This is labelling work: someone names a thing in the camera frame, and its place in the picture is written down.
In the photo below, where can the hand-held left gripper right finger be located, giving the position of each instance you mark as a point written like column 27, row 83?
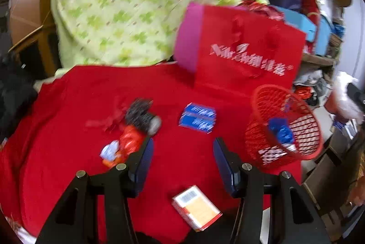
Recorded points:
column 224, row 167

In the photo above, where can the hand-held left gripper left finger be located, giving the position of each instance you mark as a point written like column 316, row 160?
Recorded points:
column 144, row 164

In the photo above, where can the orange red foil wrapper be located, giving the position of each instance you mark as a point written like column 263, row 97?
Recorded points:
column 130, row 141

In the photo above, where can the blue toothpaste box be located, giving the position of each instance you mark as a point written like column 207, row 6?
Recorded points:
column 197, row 118

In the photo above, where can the red mesh basket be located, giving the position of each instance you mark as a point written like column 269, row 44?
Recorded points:
column 307, row 125

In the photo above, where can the white blue crumpled wrapper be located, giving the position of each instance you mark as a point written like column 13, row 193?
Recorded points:
column 109, row 150

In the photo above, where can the black grey pinecone object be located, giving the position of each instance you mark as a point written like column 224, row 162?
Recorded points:
column 142, row 117

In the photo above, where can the orange white cigarette box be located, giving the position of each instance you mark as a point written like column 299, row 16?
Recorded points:
column 196, row 208

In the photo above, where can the blue crumpled packet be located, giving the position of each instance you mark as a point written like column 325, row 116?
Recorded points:
column 281, row 132

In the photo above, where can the red fleece blanket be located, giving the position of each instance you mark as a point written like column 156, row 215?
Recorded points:
column 71, row 96

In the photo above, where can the red paper gift bag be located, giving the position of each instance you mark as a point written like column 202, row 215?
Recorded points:
column 251, row 41

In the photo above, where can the magenta pillow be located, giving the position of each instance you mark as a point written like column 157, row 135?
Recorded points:
column 188, row 39

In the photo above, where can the white plastic bag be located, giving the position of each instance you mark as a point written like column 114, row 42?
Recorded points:
column 346, row 101

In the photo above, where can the black cloth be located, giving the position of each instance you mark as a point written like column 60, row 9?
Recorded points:
column 14, row 90

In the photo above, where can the green floral quilt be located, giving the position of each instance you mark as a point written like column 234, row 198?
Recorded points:
column 128, row 4

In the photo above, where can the light blue box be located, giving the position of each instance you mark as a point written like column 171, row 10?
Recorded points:
column 298, row 23
column 323, row 36

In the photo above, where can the brown wooden furniture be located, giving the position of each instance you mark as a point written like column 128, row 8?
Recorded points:
column 27, row 4

